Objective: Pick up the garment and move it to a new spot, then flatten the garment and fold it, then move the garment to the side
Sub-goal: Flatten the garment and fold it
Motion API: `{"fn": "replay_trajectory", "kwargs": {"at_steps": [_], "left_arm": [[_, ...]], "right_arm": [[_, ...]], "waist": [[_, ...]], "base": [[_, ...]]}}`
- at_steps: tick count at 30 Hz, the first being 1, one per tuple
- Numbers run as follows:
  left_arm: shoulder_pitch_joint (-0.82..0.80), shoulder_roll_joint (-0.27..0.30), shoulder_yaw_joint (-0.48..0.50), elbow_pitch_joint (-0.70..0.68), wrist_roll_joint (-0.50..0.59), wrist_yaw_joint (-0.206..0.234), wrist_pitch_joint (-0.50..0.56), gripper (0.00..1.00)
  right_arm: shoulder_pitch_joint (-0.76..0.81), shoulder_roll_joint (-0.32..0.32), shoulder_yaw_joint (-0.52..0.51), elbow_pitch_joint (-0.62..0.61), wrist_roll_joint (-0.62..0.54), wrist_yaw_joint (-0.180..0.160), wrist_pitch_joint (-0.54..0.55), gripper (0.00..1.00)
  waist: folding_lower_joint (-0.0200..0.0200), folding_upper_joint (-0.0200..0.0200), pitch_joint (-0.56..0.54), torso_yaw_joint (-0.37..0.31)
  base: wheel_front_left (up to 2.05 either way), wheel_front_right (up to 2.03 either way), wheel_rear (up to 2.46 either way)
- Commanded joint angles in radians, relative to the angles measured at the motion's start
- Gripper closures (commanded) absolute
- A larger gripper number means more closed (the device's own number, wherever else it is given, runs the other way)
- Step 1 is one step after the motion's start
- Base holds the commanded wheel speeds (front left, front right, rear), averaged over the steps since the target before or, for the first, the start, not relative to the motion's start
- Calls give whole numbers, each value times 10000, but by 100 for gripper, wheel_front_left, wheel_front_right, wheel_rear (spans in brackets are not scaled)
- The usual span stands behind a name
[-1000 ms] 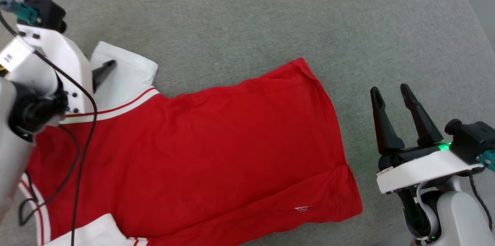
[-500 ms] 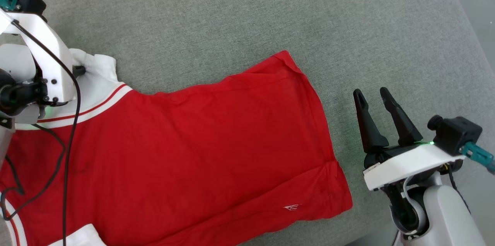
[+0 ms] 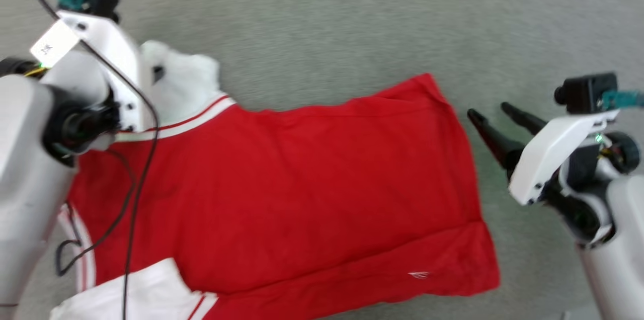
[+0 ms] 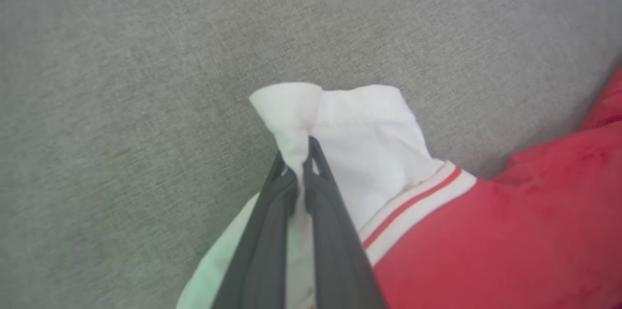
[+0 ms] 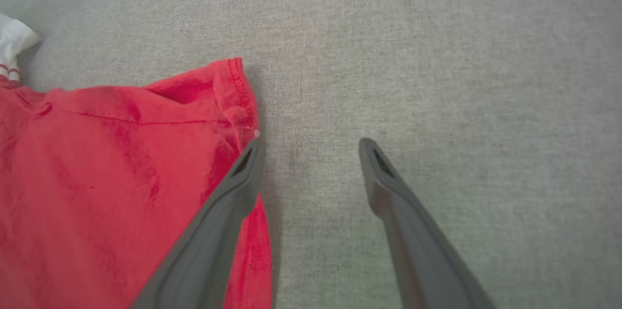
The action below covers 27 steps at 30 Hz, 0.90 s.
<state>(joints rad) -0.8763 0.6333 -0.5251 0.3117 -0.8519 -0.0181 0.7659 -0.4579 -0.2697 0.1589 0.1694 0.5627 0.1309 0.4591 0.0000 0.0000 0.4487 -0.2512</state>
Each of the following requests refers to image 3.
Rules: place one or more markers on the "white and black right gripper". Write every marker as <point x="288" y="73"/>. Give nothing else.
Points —
<point x="546" y="159"/>

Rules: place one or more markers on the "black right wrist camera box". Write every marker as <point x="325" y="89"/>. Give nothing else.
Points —
<point x="583" y="92"/>

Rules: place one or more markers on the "white and grey left robot arm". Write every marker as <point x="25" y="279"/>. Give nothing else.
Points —
<point x="30" y="159"/>

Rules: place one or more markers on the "teal right camera connector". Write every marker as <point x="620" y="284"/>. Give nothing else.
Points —
<point x="624" y="99"/>

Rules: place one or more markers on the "red and white jersey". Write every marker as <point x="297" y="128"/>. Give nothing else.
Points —
<point x="302" y="184"/>

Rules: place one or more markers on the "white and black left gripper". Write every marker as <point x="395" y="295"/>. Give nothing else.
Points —
<point x="118" y="63"/>

